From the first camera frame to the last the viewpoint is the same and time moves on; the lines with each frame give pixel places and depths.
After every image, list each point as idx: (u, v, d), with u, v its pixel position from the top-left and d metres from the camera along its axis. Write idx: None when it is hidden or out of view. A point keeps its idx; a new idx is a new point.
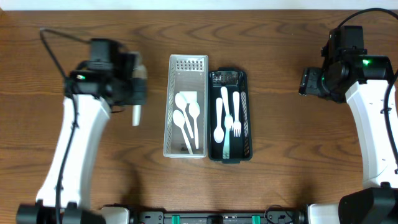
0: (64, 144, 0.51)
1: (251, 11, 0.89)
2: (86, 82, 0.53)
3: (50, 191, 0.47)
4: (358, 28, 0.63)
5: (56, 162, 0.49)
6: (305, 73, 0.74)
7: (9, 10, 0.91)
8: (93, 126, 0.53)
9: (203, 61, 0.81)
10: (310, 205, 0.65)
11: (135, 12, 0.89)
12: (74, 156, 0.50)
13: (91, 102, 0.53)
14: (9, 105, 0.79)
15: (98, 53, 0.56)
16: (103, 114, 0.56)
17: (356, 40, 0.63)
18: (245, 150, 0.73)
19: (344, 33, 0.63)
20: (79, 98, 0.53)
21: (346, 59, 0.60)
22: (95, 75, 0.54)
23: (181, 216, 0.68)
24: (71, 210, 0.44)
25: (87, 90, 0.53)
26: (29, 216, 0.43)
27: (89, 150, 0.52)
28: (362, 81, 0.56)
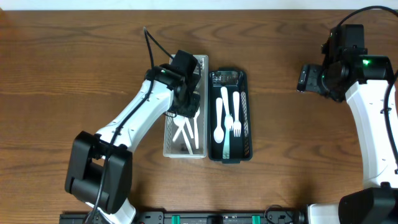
0: (131, 106, 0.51)
1: (251, 11, 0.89)
2: (164, 76, 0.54)
3: (108, 132, 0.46)
4: (360, 27, 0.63)
5: (120, 114, 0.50)
6: (303, 70, 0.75)
7: (9, 10, 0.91)
8: (159, 107, 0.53)
9: (203, 61, 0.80)
10: (310, 205, 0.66)
11: (135, 12, 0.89)
12: (138, 119, 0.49)
13: (164, 89, 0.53)
14: (9, 105, 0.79)
15: (180, 61, 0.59)
16: (166, 107, 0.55)
17: (357, 38, 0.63)
18: (245, 150, 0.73)
19: (344, 32, 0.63)
20: (155, 84, 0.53)
21: (346, 60, 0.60)
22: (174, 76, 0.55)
23: (181, 216, 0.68)
24: (120, 152, 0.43)
25: (161, 84, 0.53)
26: (84, 142, 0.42)
27: (148, 124, 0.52)
28: (361, 81, 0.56)
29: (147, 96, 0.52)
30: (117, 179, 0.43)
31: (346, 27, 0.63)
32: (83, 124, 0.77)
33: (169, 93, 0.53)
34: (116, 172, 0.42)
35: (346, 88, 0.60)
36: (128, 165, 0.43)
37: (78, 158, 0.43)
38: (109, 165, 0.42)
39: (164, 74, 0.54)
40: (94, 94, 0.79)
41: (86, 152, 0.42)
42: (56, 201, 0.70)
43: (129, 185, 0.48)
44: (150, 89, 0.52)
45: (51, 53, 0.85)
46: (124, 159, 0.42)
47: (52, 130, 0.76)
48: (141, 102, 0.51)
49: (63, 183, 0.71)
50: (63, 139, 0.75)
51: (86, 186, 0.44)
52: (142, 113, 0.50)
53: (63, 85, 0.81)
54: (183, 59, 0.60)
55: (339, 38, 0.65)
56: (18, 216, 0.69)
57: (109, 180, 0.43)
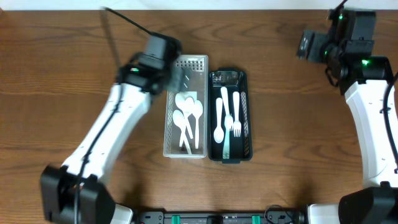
0: (101, 124, 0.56)
1: (251, 11, 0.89)
2: (135, 76, 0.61)
3: (77, 161, 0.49)
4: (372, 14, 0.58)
5: (89, 137, 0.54)
6: (306, 36, 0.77)
7: (9, 11, 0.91)
8: (130, 114, 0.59)
9: (203, 61, 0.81)
10: (310, 204, 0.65)
11: (135, 12, 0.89)
12: (107, 137, 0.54)
13: (134, 93, 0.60)
14: (9, 106, 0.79)
15: (157, 50, 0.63)
16: (140, 109, 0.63)
17: (365, 30, 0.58)
18: (245, 150, 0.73)
19: (353, 22, 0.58)
20: (126, 87, 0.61)
21: (347, 58, 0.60)
22: (146, 71, 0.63)
23: (181, 216, 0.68)
24: (91, 184, 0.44)
25: (135, 83, 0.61)
26: (51, 178, 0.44)
27: (120, 138, 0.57)
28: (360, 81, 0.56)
29: (117, 108, 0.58)
30: (91, 211, 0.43)
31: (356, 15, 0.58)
32: (83, 124, 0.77)
33: (142, 95, 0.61)
34: (89, 204, 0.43)
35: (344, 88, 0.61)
36: (101, 195, 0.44)
37: (50, 195, 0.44)
38: (81, 199, 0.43)
39: (135, 73, 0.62)
40: (94, 94, 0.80)
41: (54, 187, 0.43)
42: None
43: (111, 206, 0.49)
44: (120, 98, 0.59)
45: (51, 53, 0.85)
46: (93, 191, 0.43)
47: (52, 131, 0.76)
48: (111, 115, 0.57)
49: None
50: (63, 139, 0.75)
51: (64, 218, 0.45)
52: (112, 126, 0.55)
53: (63, 86, 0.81)
54: (155, 46, 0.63)
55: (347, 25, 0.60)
56: (18, 217, 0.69)
57: (84, 213, 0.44)
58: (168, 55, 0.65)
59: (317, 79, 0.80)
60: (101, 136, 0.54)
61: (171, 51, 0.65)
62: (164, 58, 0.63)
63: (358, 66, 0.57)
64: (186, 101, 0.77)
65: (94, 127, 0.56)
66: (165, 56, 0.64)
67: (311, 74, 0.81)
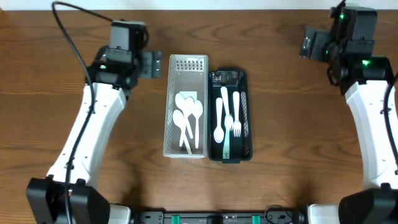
0: (79, 127, 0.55)
1: (251, 10, 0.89)
2: (107, 71, 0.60)
3: (61, 170, 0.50)
4: (372, 14, 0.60)
5: (69, 142, 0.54)
6: (308, 35, 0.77)
7: (9, 10, 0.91)
8: (108, 113, 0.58)
9: (203, 61, 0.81)
10: (310, 205, 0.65)
11: (135, 12, 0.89)
12: (89, 140, 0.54)
13: (107, 91, 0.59)
14: (9, 105, 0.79)
15: (119, 40, 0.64)
16: (118, 106, 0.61)
17: (366, 30, 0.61)
18: (245, 150, 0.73)
19: (354, 20, 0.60)
20: (97, 87, 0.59)
21: (346, 59, 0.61)
22: (118, 66, 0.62)
23: (181, 216, 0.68)
24: (80, 188, 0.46)
25: (107, 79, 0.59)
26: (38, 190, 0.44)
27: (102, 137, 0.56)
28: (360, 81, 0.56)
29: (92, 109, 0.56)
30: (85, 214, 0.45)
31: (357, 14, 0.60)
32: None
33: (117, 92, 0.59)
34: (80, 208, 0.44)
35: (345, 88, 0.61)
36: (91, 196, 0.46)
37: (38, 207, 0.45)
38: (72, 205, 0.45)
39: (106, 70, 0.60)
40: None
41: (41, 198, 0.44)
42: None
43: (105, 205, 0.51)
44: (94, 99, 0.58)
45: (51, 53, 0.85)
46: (83, 195, 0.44)
47: (52, 130, 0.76)
48: (88, 117, 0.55)
49: None
50: (63, 139, 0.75)
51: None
52: (91, 129, 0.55)
53: (63, 85, 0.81)
54: (119, 37, 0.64)
55: (349, 24, 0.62)
56: (18, 217, 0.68)
57: (78, 216, 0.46)
58: (134, 45, 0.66)
59: (317, 79, 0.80)
60: (81, 140, 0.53)
61: (136, 38, 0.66)
62: (131, 46, 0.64)
63: (359, 65, 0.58)
64: (186, 101, 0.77)
65: (72, 130, 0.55)
66: (132, 46, 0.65)
67: (311, 74, 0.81)
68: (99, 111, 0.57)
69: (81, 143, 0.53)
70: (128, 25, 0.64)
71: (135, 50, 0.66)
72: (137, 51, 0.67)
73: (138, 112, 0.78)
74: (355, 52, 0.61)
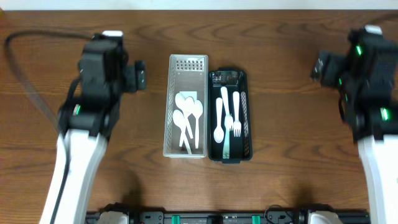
0: (55, 191, 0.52)
1: (251, 10, 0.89)
2: (82, 114, 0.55)
3: None
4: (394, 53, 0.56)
5: (47, 204, 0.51)
6: (322, 58, 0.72)
7: (9, 10, 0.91)
8: (87, 165, 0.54)
9: (203, 61, 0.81)
10: (313, 213, 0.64)
11: (134, 12, 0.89)
12: (66, 203, 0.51)
13: (83, 140, 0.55)
14: (9, 105, 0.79)
15: (92, 72, 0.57)
16: (98, 153, 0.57)
17: (385, 68, 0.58)
18: (245, 150, 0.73)
19: (373, 61, 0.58)
20: (71, 135, 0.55)
21: (363, 106, 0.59)
22: (92, 104, 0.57)
23: (181, 216, 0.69)
24: None
25: (83, 124, 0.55)
26: None
27: (83, 195, 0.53)
28: (379, 138, 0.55)
29: (68, 170, 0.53)
30: None
31: (377, 53, 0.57)
32: None
33: (94, 139, 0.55)
34: None
35: (359, 135, 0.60)
36: None
37: None
38: None
39: (79, 114, 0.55)
40: None
41: None
42: None
43: None
44: (69, 155, 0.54)
45: (51, 53, 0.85)
46: None
47: (52, 130, 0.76)
48: (64, 182, 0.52)
49: None
50: None
51: None
52: (69, 189, 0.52)
53: (63, 85, 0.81)
54: (92, 68, 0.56)
55: (366, 61, 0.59)
56: (18, 217, 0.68)
57: None
58: (109, 72, 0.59)
59: (318, 79, 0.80)
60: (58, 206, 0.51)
61: (110, 64, 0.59)
62: (106, 77, 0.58)
63: (377, 117, 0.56)
64: (186, 101, 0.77)
65: (47, 202, 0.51)
66: (107, 76, 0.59)
67: (311, 74, 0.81)
68: (75, 168, 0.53)
69: (59, 208, 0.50)
70: (99, 52, 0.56)
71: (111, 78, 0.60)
72: (114, 77, 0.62)
73: (138, 112, 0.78)
74: (374, 97, 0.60)
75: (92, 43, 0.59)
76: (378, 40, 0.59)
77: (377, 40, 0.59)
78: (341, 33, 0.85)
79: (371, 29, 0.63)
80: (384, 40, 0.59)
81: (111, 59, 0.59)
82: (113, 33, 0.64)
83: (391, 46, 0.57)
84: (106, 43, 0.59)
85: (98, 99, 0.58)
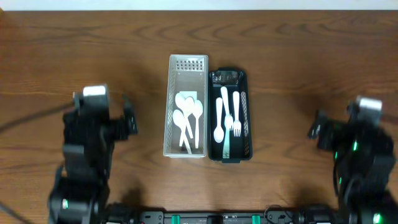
0: None
1: (251, 11, 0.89)
2: (72, 205, 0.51)
3: None
4: (389, 157, 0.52)
5: None
6: (318, 122, 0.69)
7: (9, 11, 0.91)
8: None
9: (203, 61, 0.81)
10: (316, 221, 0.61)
11: (135, 12, 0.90)
12: None
13: None
14: (9, 105, 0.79)
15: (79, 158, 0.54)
16: None
17: (379, 175, 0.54)
18: (245, 149, 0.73)
19: (370, 161, 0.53)
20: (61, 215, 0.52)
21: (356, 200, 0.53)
22: (81, 188, 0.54)
23: (181, 216, 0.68)
24: None
25: (74, 208, 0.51)
26: None
27: None
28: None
29: None
30: None
31: (374, 156, 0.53)
32: None
33: None
34: None
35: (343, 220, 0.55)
36: None
37: None
38: None
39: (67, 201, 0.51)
40: None
41: None
42: None
43: None
44: None
45: (51, 53, 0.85)
46: None
47: (52, 130, 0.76)
48: None
49: None
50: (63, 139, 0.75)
51: None
52: None
53: (63, 85, 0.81)
54: (74, 159, 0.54)
55: (362, 159, 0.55)
56: (17, 217, 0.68)
57: None
58: (92, 160, 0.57)
59: (317, 79, 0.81)
60: None
61: (92, 148, 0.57)
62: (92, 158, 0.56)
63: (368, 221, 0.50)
64: (186, 101, 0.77)
65: None
66: (91, 159, 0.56)
67: (310, 74, 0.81)
68: None
69: None
70: (79, 142, 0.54)
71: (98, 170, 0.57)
72: (99, 157, 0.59)
73: (138, 112, 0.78)
74: (370, 196, 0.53)
75: (73, 128, 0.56)
76: (377, 135, 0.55)
77: (374, 140, 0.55)
78: (340, 34, 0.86)
79: (370, 103, 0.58)
80: (384, 137, 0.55)
81: (91, 145, 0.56)
82: (96, 91, 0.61)
83: (385, 145, 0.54)
84: (86, 127, 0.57)
85: (86, 181, 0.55)
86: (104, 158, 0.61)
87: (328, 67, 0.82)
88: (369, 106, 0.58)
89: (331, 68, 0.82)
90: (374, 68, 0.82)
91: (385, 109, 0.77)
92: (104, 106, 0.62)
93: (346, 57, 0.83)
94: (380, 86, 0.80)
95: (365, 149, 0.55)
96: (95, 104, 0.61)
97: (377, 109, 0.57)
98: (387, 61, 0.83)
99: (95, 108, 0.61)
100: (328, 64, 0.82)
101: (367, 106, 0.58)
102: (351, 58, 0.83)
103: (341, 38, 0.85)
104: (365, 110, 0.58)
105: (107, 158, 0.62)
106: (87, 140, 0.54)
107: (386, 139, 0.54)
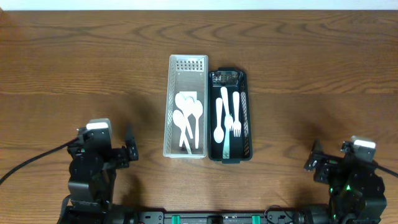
0: None
1: (251, 11, 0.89)
2: None
3: None
4: (380, 200, 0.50)
5: None
6: (315, 158, 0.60)
7: (9, 10, 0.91)
8: None
9: (203, 61, 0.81)
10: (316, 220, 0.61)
11: (134, 12, 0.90)
12: None
13: None
14: (9, 105, 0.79)
15: (81, 195, 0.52)
16: None
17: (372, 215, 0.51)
18: (245, 150, 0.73)
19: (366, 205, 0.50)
20: None
21: None
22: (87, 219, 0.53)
23: (181, 216, 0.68)
24: None
25: None
26: None
27: None
28: None
29: None
30: None
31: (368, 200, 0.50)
32: (83, 124, 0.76)
33: None
34: None
35: None
36: None
37: None
38: None
39: None
40: (94, 94, 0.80)
41: None
42: (56, 202, 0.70)
43: None
44: None
45: (51, 53, 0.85)
46: None
47: (51, 130, 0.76)
48: None
49: (63, 183, 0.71)
50: (63, 139, 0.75)
51: None
52: None
53: (62, 85, 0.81)
54: (80, 194, 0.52)
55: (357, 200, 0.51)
56: (17, 217, 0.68)
57: None
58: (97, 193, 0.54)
59: (317, 79, 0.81)
60: None
61: (98, 182, 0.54)
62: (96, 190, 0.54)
63: None
64: (186, 101, 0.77)
65: None
66: (96, 192, 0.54)
67: (310, 74, 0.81)
68: None
69: None
70: (86, 178, 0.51)
71: (102, 201, 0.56)
72: (104, 189, 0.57)
73: (138, 112, 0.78)
74: None
75: (78, 163, 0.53)
76: (371, 177, 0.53)
77: (366, 182, 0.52)
78: (340, 34, 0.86)
79: (366, 143, 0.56)
80: (377, 180, 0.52)
81: (97, 180, 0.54)
82: (99, 126, 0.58)
83: (375, 188, 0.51)
84: (93, 162, 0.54)
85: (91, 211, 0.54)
86: (109, 189, 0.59)
87: (328, 67, 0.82)
88: (364, 146, 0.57)
89: (331, 68, 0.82)
90: (374, 68, 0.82)
91: (385, 110, 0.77)
92: (108, 139, 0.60)
93: (346, 57, 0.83)
94: (380, 86, 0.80)
95: (357, 191, 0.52)
96: (99, 138, 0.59)
97: (372, 148, 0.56)
98: (387, 61, 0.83)
99: (99, 142, 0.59)
100: (328, 64, 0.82)
101: (361, 146, 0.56)
102: (351, 58, 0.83)
103: (341, 38, 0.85)
104: (360, 149, 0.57)
105: (111, 189, 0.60)
106: (90, 176, 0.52)
107: (379, 181, 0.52)
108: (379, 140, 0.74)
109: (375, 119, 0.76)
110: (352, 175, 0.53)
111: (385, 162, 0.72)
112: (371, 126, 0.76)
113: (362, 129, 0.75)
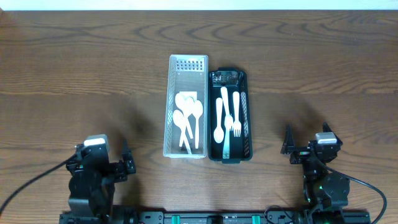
0: None
1: (251, 11, 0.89)
2: None
3: None
4: (341, 191, 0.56)
5: None
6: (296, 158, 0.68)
7: (9, 10, 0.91)
8: None
9: (203, 61, 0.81)
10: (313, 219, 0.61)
11: (135, 12, 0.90)
12: None
13: None
14: (9, 105, 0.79)
15: (81, 210, 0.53)
16: None
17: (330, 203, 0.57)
18: (245, 150, 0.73)
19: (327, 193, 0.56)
20: None
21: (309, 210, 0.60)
22: None
23: (181, 216, 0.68)
24: None
25: None
26: None
27: None
28: None
29: None
30: None
31: (329, 190, 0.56)
32: (83, 124, 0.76)
33: None
34: None
35: None
36: None
37: None
38: None
39: None
40: (94, 94, 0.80)
41: None
42: (56, 202, 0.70)
43: None
44: None
45: (51, 53, 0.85)
46: None
47: (51, 130, 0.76)
48: None
49: (63, 183, 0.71)
50: (63, 139, 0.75)
51: None
52: None
53: (62, 86, 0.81)
54: (81, 210, 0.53)
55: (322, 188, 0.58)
56: (16, 216, 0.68)
57: None
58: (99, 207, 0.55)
59: (318, 79, 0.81)
60: None
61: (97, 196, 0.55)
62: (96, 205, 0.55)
63: None
64: (186, 101, 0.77)
65: None
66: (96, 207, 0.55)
67: (310, 74, 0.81)
68: None
69: None
70: (84, 194, 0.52)
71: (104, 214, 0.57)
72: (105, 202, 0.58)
73: (138, 112, 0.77)
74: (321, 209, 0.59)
75: (77, 180, 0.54)
76: (341, 181, 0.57)
77: (337, 186, 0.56)
78: (340, 34, 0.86)
79: (328, 139, 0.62)
80: (345, 183, 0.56)
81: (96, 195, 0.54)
82: (96, 142, 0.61)
83: (339, 180, 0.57)
84: (91, 180, 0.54)
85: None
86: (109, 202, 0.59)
87: (328, 67, 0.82)
88: (328, 142, 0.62)
89: (331, 68, 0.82)
90: (373, 68, 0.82)
91: (385, 110, 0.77)
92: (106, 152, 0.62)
93: (346, 57, 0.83)
94: (380, 86, 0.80)
95: (326, 192, 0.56)
96: (97, 152, 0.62)
97: (334, 142, 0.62)
98: (386, 61, 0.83)
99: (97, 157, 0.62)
100: (328, 64, 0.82)
101: (324, 143, 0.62)
102: (351, 58, 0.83)
103: (342, 38, 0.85)
104: (324, 146, 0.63)
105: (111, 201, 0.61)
106: (88, 193, 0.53)
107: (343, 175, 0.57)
108: (379, 140, 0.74)
109: (375, 119, 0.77)
110: (324, 178, 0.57)
111: (385, 162, 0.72)
112: (371, 126, 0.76)
113: (362, 129, 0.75)
